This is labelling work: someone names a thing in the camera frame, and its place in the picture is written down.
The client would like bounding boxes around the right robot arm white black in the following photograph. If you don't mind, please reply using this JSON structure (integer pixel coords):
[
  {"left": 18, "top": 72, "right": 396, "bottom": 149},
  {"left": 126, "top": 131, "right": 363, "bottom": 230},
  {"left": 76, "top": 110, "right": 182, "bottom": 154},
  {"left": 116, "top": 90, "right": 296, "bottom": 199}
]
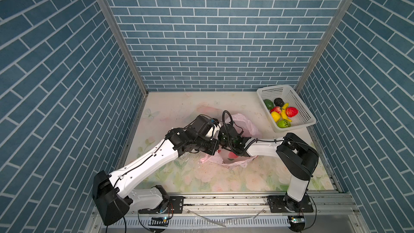
[{"left": 217, "top": 124, "right": 319, "bottom": 213}]

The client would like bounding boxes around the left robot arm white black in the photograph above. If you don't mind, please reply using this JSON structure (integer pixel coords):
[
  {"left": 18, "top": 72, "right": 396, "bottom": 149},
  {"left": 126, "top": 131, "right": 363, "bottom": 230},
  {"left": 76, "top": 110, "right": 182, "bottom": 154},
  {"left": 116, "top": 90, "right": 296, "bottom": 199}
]
[{"left": 92, "top": 115, "right": 221, "bottom": 226}]

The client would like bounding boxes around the white slotted cable duct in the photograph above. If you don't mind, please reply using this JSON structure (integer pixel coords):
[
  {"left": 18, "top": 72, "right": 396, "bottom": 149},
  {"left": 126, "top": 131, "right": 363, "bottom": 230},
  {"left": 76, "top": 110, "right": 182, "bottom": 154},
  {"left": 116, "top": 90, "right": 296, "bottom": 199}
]
[{"left": 109, "top": 216, "right": 290, "bottom": 230}]

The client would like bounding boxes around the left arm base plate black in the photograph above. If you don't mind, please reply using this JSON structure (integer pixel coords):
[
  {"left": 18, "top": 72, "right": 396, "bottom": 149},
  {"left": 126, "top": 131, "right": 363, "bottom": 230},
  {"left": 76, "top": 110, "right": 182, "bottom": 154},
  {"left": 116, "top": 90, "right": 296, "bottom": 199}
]
[{"left": 139, "top": 196, "right": 184, "bottom": 214}]

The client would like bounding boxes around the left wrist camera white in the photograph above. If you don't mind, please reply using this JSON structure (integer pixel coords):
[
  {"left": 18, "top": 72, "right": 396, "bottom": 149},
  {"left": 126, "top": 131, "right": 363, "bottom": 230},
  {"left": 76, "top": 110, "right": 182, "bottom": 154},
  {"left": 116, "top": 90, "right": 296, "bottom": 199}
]
[{"left": 207, "top": 118, "right": 222, "bottom": 138}]

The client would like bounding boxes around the pink plastic fruit bag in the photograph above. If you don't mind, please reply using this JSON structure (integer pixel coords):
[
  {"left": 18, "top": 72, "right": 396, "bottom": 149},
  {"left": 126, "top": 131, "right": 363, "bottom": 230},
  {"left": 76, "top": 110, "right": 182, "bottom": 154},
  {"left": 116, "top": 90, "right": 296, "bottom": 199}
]
[{"left": 200, "top": 111, "right": 261, "bottom": 168}]

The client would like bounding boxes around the yellow banana toy fruit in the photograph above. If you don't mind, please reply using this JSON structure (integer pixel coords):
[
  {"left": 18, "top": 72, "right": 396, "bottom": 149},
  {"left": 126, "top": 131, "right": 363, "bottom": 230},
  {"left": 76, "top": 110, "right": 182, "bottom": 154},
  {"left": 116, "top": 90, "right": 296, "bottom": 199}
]
[{"left": 281, "top": 103, "right": 292, "bottom": 123}]

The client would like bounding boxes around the red wax apple toy fruit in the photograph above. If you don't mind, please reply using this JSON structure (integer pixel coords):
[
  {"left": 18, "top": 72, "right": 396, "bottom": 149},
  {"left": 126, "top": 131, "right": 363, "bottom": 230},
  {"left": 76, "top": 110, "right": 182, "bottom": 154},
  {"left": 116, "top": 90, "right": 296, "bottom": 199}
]
[{"left": 270, "top": 106, "right": 282, "bottom": 114}]

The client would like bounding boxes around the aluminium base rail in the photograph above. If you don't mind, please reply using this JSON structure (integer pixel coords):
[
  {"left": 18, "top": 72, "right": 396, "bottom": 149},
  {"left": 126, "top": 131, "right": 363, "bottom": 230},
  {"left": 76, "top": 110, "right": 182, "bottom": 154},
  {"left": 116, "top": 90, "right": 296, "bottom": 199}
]
[{"left": 125, "top": 192, "right": 358, "bottom": 216}]

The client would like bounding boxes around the white plastic mesh basket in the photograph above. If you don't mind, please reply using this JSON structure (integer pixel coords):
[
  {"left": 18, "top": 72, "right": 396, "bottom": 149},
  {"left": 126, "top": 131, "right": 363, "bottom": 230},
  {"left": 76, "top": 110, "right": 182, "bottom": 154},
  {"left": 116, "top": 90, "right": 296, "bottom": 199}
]
[{"left": 257, "top": 85, "right": 317, "bottom": 132}]

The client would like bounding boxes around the light green bumpy toy fruit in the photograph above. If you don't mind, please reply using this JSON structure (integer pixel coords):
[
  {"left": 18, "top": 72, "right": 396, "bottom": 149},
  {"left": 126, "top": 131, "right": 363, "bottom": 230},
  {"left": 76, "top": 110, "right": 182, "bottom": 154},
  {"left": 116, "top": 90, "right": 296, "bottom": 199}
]
[{"left": 277, "top": 119, "right": 291, "bottom": 128}]

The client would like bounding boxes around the red strawberry toy fruit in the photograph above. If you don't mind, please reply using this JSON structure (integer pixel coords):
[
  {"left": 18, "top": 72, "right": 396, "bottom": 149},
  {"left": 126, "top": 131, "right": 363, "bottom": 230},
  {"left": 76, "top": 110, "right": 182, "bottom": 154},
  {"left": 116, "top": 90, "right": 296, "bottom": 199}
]
[{"left": 286, "top": 107, "right": 299, "bottom": 118}]

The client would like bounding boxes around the yellow lemon toy fruit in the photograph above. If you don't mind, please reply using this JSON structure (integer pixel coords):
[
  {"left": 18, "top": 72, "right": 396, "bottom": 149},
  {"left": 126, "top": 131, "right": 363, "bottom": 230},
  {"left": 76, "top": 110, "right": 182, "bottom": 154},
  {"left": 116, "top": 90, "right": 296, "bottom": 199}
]
[{"left": 271, "top": 112, "right": 281, "bottom": 123}]

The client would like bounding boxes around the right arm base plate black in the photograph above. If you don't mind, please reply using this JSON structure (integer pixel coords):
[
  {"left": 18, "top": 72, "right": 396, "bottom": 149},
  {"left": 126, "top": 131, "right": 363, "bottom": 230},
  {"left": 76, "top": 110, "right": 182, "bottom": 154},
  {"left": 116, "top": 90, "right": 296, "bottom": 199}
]
[{"left": 267, "top": 194, "right": 314, "bottom": 213}]

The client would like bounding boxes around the black avocado toy fruit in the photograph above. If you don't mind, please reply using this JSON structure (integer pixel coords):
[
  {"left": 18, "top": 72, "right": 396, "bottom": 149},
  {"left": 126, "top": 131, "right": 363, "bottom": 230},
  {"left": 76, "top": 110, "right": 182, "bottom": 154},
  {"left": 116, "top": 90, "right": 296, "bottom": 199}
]
[{"left": 273, "top": 98, "right": 285, "bottom": 107}]

